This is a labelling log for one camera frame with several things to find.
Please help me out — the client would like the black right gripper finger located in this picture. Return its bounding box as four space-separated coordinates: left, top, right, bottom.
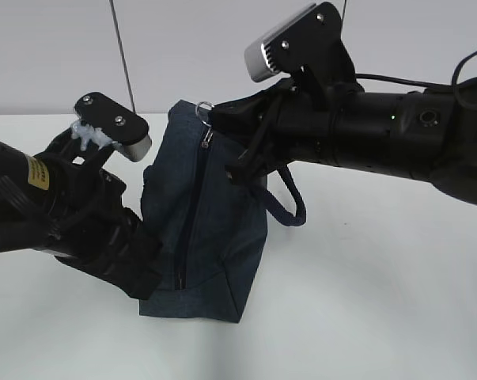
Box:
209 89 280 145

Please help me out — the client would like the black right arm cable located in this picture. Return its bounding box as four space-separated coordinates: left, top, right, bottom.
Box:
354 39 477 108

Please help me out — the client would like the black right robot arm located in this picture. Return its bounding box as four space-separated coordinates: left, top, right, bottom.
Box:
209 78 477 205

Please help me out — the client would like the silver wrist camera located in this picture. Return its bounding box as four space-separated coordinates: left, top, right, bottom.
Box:
70 92 152 162
244 2 363 108

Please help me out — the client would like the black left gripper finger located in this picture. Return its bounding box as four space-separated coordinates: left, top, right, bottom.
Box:
58 222 162 300

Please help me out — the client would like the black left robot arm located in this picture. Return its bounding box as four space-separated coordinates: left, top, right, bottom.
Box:
0 130 161 300

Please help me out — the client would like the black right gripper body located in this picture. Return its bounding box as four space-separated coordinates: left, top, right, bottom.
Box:
225 78 341 186

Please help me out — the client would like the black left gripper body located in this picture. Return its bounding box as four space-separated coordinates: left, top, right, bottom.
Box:
36 130 139 272

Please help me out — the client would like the silver zipper pull ring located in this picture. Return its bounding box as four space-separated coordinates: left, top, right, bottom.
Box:
195 101 215 150

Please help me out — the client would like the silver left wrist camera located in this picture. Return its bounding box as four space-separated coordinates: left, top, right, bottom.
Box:
70 92 152 162

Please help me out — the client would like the dark blue lunch bag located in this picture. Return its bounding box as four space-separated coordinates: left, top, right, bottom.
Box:
139 100 306 323

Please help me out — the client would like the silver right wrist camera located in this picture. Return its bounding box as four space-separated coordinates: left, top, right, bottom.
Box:
244 2 363 108

